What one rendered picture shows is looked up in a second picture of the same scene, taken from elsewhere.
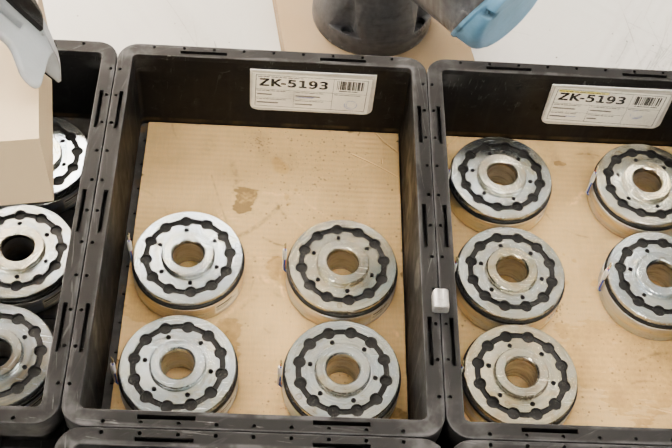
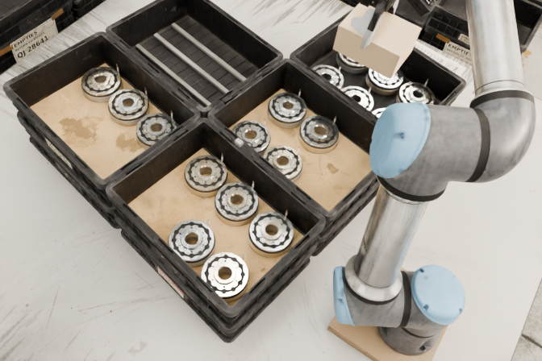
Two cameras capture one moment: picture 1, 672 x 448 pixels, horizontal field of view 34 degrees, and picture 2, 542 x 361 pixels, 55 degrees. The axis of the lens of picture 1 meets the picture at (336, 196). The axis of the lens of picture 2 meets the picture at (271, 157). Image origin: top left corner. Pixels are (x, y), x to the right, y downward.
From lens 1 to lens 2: 119 cm
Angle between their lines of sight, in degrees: 63
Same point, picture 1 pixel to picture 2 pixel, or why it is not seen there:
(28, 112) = (348, 28)
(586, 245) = (226, 244)
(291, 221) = (313, 173)
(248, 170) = (343, 177)
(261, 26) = not seen: hidden behind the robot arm
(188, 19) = (453, 262)
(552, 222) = (243, 242)
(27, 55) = (360, 22)
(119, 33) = (460, 234)
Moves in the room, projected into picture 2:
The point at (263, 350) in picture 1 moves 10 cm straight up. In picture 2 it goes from (277, 135) to (281, 111)
